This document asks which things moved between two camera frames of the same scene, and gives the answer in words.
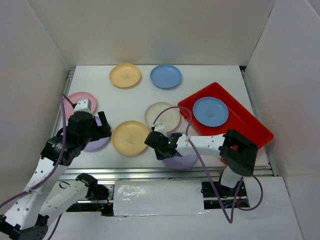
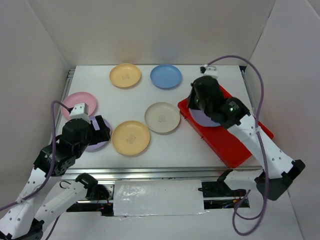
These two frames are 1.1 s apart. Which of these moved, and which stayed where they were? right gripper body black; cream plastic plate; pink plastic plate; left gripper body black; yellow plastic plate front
Moved: right gripper body black
Stayed: pink plastic plate; left gripper body black; cream plastic plate; yellow plastic plate front
